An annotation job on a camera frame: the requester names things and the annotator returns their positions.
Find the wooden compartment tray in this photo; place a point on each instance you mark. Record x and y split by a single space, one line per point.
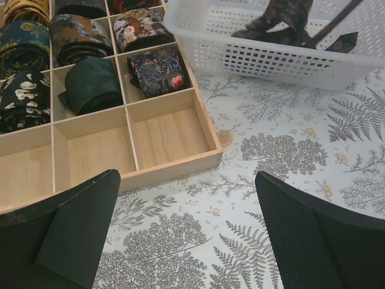
147 140

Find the rolled black white floral tie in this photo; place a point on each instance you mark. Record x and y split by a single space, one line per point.
25 101

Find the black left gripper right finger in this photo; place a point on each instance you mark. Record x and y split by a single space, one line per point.
318 244

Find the white plastic mesh basket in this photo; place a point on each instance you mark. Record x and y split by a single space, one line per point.
351 51

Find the rolled dark green tie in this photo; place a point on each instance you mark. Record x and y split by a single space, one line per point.
91 85

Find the rolled yellow black tie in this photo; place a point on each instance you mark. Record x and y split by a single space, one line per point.
34 10

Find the rolled brown blue floral tie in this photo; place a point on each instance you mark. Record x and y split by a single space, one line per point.
74 38

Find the rolled pink floral dark tie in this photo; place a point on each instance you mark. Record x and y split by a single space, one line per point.
140 28

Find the rolled navy yellow leaf tie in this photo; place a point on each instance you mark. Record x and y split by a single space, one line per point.
25 44

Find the rolled dark grey tie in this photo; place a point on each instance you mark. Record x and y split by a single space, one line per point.
92 9

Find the rolled orange black tie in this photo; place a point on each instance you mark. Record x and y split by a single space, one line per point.
122 6

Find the brown paisley patterned tie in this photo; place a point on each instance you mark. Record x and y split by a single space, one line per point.
284 23

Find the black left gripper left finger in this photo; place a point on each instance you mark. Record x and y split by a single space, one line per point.
57 242

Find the rolled navy paisley rose tie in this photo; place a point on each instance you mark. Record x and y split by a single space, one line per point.
157 72

